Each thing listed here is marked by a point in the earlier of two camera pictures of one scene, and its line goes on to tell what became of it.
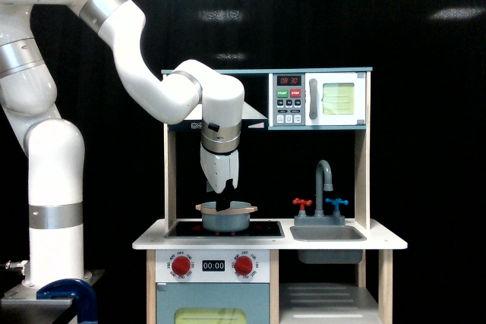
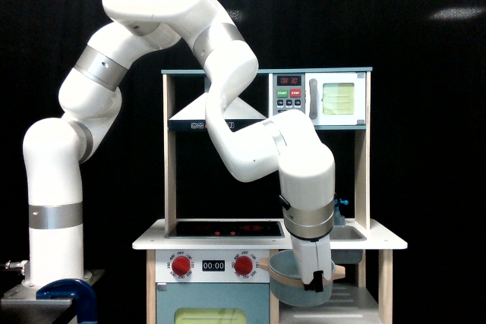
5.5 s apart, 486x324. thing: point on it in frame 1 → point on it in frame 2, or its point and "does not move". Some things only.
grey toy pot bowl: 235,219 → 286,284
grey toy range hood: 251,120 does not move
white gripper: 221,171 → 314,259
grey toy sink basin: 329,234 does not move
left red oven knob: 181,265 does not move
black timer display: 213,265 does not move
